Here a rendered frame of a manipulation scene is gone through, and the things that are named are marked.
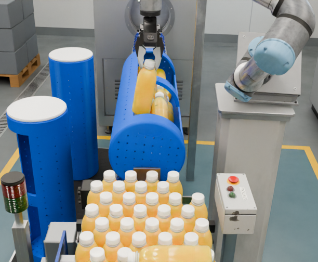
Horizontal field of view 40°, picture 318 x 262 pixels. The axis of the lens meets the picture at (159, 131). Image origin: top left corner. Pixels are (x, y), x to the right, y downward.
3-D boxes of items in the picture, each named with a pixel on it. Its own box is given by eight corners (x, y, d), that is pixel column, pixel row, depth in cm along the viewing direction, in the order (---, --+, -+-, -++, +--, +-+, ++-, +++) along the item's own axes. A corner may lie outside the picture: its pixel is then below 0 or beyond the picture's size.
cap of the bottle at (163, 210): (171, 210, 136) (172, 206, 135) (168, 218, 132) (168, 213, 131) (159, 208, 137) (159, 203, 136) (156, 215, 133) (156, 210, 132)
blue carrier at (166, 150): (171, 99, 247) (178, 50, 234) (180, 191, 170) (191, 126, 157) (120, 94, 245) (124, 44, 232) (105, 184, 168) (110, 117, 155)
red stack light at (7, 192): (29, 185, 124) (27, 173, 122) (23, 199, 118) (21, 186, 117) (6, 185, 124) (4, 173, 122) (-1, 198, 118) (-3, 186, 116)
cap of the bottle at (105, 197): (109, 204, 137) (109, 199, 137) (97, 202, 138) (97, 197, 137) (114, 197, 141) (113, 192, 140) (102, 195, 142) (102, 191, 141)
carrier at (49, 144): (52, 225, 269) (16, 253, 248) (38, 93, 229) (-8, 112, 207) (88, 244, 256) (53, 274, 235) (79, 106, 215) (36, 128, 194)
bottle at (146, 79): (153, 115, 166) (162, 69, 157) (135, 116, 163) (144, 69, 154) (145, 106, 171) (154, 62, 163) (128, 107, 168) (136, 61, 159)
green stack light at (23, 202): (31, 199, 126) (29, 185, 124) (25, 213, 121) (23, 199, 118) (9, 199, 126) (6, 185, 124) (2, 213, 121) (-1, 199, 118)
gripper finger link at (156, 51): (163, 64, 164) (159, 40, 160) (163, 70, 159) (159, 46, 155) (155, 65, 165) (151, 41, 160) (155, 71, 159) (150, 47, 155)
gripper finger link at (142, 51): (143, 65, 164) (148, 41, 160) (142, 71, 159) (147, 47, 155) (134, 63, 164) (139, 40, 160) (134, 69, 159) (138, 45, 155)
